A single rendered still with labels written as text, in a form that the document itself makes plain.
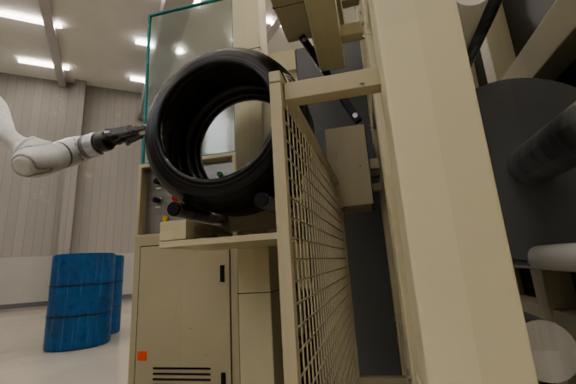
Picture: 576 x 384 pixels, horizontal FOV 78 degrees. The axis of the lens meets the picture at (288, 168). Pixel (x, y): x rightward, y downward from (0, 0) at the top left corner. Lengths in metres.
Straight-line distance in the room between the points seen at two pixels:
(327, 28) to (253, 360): 1.20
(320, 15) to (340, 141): 0.44
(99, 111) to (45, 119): 1.46
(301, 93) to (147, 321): 1.56
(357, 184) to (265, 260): 0.45
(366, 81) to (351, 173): 0.79
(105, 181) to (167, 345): 10.66
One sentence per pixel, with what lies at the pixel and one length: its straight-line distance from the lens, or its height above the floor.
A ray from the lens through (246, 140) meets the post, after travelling 1.50.
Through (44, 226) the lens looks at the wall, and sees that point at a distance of 12.20.
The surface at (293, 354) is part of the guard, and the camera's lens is 0.49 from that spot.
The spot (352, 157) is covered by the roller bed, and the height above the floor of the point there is 1.08.
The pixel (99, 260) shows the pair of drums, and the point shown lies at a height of 0.87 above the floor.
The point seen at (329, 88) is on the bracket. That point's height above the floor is 0.96.
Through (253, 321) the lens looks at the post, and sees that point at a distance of 1.43.
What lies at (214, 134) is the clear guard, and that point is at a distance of 1.89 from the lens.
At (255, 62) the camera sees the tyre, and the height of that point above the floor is 1.34.
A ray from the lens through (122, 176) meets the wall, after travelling 12.38.
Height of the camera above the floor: 0.72
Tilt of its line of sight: 15 degrees up
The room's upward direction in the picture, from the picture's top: 3 degrees counter-clockwise
